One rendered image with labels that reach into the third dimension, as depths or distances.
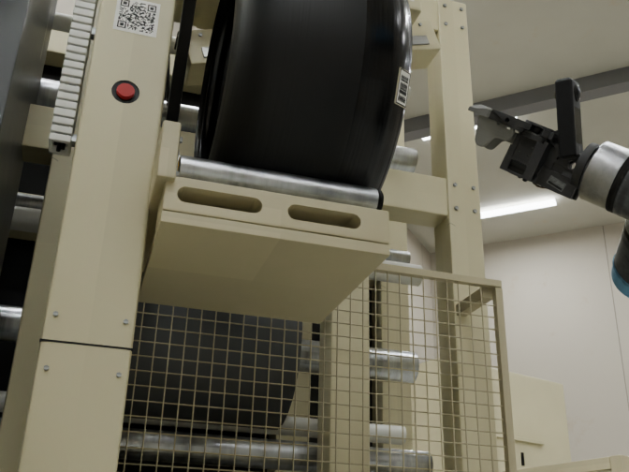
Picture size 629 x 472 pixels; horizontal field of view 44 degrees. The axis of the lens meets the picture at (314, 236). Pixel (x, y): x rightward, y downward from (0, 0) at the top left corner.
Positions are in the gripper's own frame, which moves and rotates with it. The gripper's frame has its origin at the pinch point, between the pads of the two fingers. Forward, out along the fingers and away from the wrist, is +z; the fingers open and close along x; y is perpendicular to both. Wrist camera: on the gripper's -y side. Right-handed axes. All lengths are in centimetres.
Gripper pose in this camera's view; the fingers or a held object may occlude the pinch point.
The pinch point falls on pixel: (478, 107)
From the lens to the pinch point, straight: 126.0
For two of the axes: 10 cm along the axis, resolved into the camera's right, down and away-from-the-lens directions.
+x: 5.4, 0.3, 8.4
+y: -3.8, 9.0, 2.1
